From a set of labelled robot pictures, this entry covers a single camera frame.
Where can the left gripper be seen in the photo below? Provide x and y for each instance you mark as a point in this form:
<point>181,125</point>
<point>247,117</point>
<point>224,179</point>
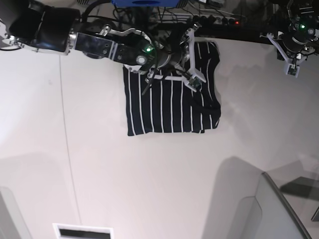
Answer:
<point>293,45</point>

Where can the blue box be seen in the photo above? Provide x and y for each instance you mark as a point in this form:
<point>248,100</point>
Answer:
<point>145,3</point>

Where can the navy white striped t-shirt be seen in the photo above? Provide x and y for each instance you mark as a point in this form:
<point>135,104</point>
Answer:
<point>171,107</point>

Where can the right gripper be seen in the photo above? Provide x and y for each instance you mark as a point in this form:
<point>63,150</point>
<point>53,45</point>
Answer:
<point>172,55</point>

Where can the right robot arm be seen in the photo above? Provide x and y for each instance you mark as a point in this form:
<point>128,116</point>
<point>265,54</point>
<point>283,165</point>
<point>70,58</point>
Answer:
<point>33,25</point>

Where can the grey monitor edge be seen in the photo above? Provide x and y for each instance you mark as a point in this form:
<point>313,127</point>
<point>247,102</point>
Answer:
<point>279,220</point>

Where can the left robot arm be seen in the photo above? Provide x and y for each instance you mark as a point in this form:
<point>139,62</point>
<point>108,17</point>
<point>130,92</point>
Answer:
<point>295,15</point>

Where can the power strip with red light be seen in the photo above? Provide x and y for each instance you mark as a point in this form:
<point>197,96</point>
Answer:
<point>208,20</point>

